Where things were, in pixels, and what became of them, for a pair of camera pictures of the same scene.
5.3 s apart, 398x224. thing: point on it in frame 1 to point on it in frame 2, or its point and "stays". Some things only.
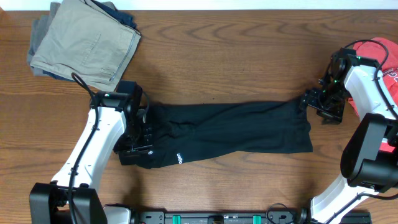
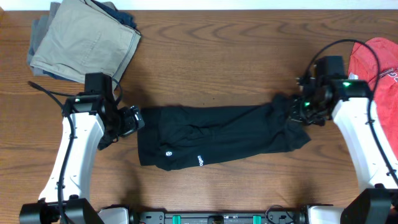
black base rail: (232, 216) stays
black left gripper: (146, 145) to (130, 124)
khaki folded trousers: (84, 40) stays
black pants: (183, 132) stays
